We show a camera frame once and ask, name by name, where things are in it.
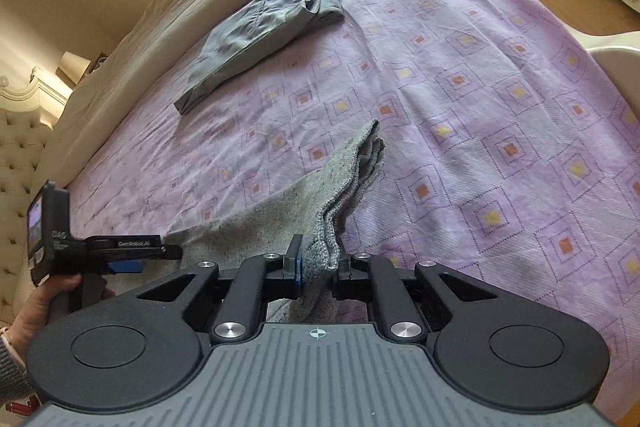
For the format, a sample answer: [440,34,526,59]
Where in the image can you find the speckled grey pants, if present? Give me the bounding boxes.
[164,119,385,323]

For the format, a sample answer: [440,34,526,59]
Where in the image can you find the grey knit sleeve forearm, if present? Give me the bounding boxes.
[0,327,34,404]

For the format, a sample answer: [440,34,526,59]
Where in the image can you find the person left hand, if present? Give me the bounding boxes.
[6,274,82,359]

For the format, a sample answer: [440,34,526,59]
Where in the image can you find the cream tufted headboard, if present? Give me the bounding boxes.
[0,69,68,326]

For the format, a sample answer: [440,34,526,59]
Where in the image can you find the pink patterned bed sheet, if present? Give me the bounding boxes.
[70,0,639,419]

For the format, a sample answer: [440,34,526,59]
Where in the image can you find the cream bedside lamp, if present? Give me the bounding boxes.
[55,51,92,89]

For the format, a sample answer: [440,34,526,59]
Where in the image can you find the folded grey garment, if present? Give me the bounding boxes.
[174,0,344,115]

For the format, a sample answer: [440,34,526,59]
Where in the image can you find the cream bed footboard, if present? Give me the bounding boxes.
[588,46,639,106]

